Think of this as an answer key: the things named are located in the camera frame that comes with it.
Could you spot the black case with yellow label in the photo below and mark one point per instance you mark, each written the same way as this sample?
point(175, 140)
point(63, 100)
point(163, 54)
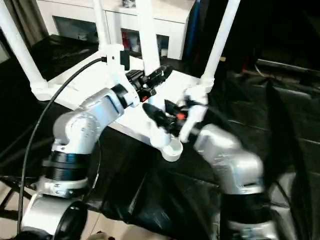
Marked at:
point(240, 32)

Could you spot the blue upright panel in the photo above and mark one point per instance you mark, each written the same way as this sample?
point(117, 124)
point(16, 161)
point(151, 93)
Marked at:
point(192, 30)

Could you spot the black plastic mat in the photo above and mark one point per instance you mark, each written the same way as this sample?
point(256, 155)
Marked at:
point(162, 195)

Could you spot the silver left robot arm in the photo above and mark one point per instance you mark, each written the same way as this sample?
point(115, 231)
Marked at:
point(82, 125)

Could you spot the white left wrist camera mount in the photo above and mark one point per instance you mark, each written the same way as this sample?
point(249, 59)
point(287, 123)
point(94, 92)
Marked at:
point(116, 65)

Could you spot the white plastic table leg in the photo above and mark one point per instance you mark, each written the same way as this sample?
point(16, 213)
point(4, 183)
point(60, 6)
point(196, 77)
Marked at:
point(101, 25)
point(148, 37)
point(17, 47)
point(220, 37)

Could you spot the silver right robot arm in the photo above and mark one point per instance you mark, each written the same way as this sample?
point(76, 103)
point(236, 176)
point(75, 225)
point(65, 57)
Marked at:
point(230, 160)

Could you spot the white plastic table top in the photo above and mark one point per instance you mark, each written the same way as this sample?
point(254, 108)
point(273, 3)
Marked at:
point(75, 82)

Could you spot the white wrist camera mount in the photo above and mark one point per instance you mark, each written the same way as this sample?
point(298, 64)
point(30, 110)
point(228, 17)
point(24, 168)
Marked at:
point(116, 65)
point(193, 117)

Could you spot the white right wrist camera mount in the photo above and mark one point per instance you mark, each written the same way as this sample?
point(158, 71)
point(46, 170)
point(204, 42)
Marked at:
point(193, 117)

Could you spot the grey curtain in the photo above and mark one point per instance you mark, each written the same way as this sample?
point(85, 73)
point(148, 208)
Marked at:
point(27, 22)

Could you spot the black long bar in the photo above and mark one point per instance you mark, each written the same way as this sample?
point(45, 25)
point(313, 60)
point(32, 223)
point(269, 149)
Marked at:
point(287, 65)

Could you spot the black metal stand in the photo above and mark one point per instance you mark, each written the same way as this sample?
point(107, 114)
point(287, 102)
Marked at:
point(6, 192)

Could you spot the white cabinet with glass doors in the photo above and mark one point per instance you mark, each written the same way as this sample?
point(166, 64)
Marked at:
point(75, 12)

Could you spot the dark crumpled bag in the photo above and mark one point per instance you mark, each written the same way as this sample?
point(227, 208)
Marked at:
point(129, 2)

